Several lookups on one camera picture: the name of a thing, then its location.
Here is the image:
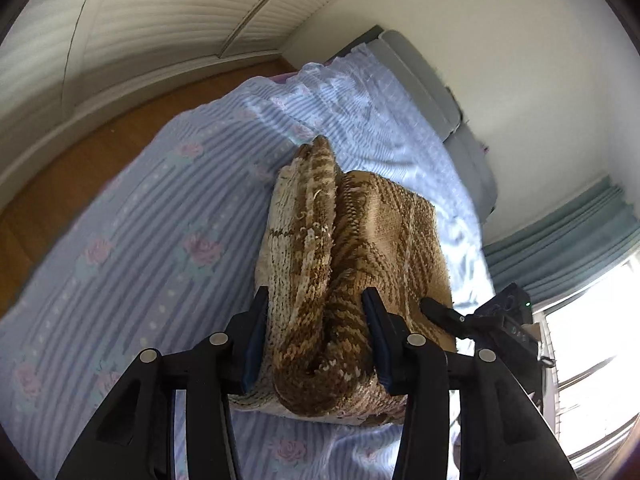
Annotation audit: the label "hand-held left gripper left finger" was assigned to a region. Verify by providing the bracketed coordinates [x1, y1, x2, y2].
[55, 286, 271, 480]

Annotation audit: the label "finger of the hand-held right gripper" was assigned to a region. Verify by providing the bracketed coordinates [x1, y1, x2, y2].
[419, 297, 482, 342]

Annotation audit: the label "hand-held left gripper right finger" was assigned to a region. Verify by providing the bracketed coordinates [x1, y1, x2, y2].
[361, 287, 574, 480]

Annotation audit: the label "brown and cream knit sweater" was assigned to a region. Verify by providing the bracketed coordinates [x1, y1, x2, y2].
[227, 135, 457, 428]

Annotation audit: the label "bright window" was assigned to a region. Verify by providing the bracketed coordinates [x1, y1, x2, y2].
[530, 255, 640, 467]

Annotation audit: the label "pale green curtain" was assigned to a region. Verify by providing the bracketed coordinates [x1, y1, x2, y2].
[482, 175, 640, 307]

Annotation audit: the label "blue striped floral bedsheet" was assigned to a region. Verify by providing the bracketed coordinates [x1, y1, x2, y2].
[0, 42, 498, 480]

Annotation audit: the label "white louvered wardrobe doors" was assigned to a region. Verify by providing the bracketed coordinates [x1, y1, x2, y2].
[0, 0, 362, 197]

